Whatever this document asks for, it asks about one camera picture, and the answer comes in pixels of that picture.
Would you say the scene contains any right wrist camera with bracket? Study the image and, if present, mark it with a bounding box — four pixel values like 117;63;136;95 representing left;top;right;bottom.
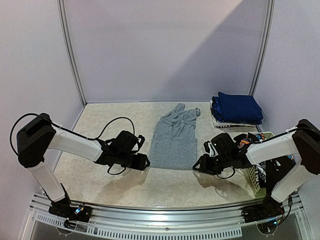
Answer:
203;141;216;158

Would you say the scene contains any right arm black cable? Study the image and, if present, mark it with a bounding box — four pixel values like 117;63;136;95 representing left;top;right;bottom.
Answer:
216;166;237;180

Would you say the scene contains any grey tank top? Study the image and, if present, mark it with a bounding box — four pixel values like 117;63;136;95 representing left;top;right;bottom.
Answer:
148;103;201;171

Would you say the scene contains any folded blue garment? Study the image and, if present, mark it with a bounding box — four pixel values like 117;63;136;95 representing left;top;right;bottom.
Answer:
211;91;263;125

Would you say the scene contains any aluminium front rail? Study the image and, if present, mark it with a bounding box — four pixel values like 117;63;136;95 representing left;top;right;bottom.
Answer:
20;193;313;240

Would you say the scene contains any colourful graphic print garment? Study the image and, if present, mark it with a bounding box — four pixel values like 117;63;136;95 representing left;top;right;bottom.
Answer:
234;132;296;190

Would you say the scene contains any right aluminium corner post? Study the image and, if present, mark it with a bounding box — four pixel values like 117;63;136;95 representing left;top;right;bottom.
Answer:
248;0;275;96

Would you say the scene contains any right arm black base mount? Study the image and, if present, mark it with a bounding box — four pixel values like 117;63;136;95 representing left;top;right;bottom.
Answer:
241;194;293;225

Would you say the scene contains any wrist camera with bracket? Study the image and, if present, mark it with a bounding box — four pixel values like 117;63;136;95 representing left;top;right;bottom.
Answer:
135;135;145;151
203;141;216;158

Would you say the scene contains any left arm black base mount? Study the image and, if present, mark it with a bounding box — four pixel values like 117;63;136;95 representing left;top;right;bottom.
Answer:
48;193;93;223

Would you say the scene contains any white perforated laundry basket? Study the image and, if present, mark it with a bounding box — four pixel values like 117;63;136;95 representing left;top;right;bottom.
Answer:
240;131;274;198

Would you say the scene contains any left aluminium corner post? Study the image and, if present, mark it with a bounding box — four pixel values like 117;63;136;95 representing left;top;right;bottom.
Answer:
57;0;87;107

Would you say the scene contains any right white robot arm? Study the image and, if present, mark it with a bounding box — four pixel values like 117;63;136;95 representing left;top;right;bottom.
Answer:
192;119;320;218

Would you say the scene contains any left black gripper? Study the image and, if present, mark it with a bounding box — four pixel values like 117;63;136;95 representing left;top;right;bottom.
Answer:
116;152;150;171

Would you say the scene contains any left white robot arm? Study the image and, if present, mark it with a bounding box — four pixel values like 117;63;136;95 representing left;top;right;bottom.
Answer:
11;113;150;217

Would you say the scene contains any aluminium corner post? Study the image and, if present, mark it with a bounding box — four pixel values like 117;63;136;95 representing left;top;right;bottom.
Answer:
248;0;275;96
57;0;87;107

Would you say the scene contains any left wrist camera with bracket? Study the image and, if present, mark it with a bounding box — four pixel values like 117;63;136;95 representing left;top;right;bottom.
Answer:
135;135;145;151

